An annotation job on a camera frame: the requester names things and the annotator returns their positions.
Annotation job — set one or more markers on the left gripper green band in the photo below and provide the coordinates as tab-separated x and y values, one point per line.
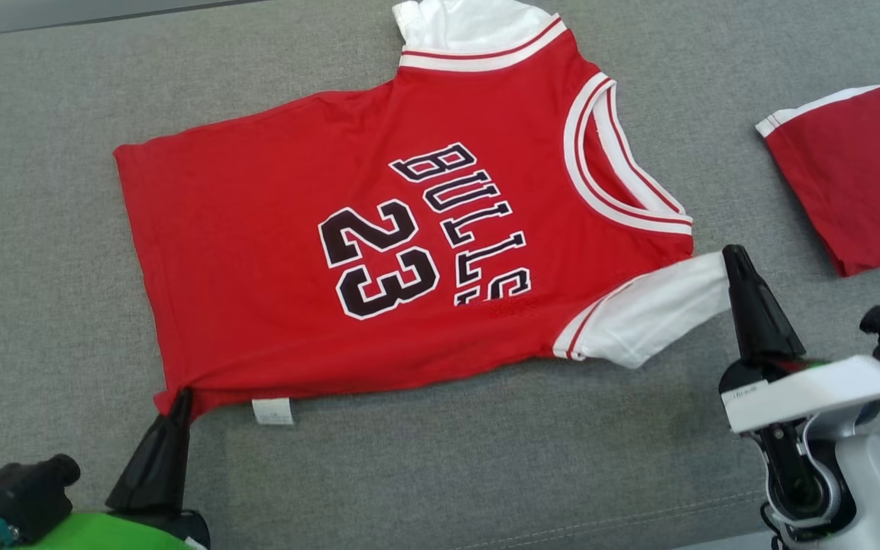
119	533

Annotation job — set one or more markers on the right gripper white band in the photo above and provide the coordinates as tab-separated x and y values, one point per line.
814	389

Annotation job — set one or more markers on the red shorts with white trim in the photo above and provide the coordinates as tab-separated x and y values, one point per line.
860	176

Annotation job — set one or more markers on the red Bulls jersey white sleeves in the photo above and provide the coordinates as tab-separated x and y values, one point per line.
257	229

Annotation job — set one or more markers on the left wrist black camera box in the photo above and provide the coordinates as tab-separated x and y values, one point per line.
20	496

